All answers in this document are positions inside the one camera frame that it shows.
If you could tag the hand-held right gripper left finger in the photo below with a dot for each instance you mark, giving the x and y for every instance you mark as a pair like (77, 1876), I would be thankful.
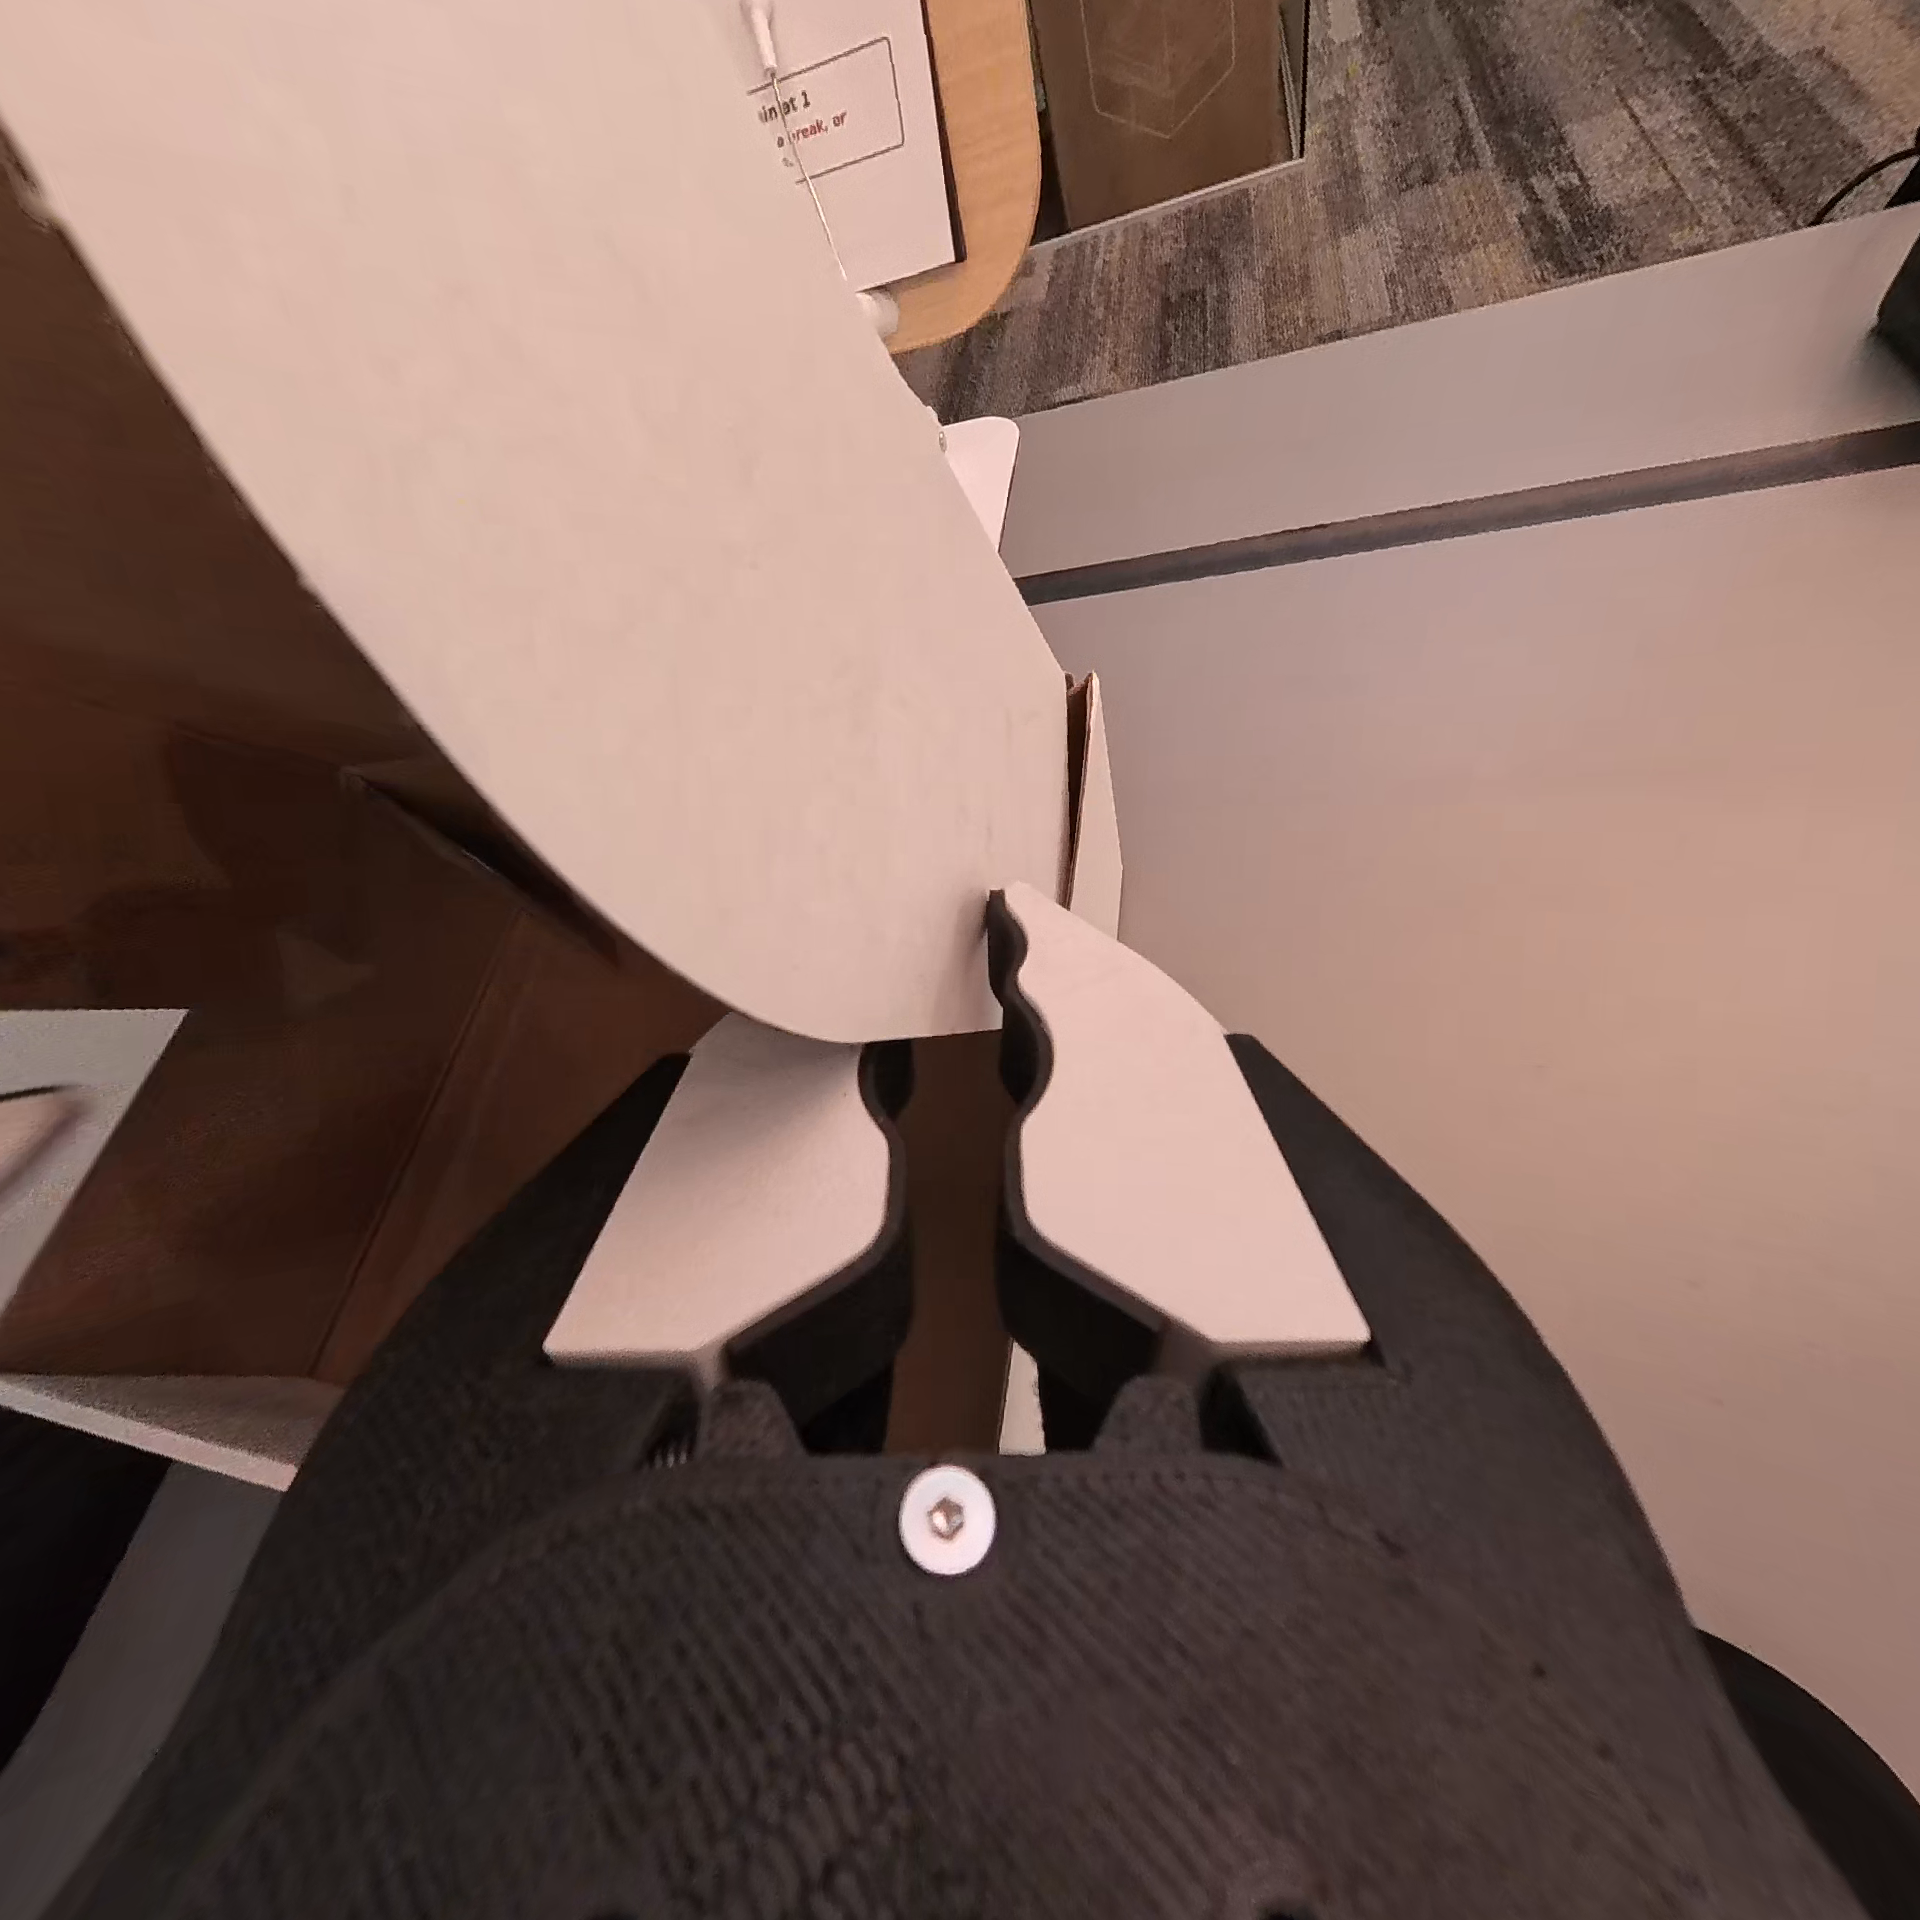
(750, 1200)

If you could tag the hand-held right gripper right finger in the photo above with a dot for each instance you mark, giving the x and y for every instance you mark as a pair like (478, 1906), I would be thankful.
(1155, 1170)

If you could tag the cardboard box with lid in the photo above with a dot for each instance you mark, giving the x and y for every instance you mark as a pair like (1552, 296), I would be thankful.
(524, 451)

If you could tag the black mesh cushion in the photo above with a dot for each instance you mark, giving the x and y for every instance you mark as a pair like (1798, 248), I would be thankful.
(1830, 1786)

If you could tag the round wooden board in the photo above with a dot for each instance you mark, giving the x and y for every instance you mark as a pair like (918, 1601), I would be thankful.
(990, 165)

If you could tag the white printed paper sheet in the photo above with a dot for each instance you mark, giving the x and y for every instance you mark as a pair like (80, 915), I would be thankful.
(885, 165)

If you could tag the brown printed carton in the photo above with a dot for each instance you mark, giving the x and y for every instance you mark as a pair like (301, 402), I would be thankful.
(1163, 105)

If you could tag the black device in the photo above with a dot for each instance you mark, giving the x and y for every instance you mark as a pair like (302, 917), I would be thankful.
(1901, 306)

